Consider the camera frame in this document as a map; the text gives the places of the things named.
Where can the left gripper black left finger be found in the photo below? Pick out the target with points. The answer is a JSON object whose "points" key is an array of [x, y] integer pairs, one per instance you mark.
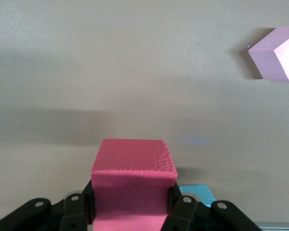
{"points": [[72, 211]]}

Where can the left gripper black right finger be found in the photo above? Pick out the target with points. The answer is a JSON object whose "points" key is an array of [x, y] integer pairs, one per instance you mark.
{"points": [[187, 214]]}

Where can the blue foam cube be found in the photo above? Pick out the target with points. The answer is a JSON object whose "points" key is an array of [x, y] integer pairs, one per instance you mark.
{"points": [[200, 192]]}

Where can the red foam cube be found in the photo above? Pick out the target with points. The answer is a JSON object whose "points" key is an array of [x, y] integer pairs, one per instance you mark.
{"points": [[132, 168]]}

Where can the brown table cover sheet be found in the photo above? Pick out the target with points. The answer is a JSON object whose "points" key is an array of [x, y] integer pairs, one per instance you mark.
{"points": [[110, 72]]}

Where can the pink foam cube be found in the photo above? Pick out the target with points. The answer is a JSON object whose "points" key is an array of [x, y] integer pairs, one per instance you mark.
{"points": [[277, 57]]}

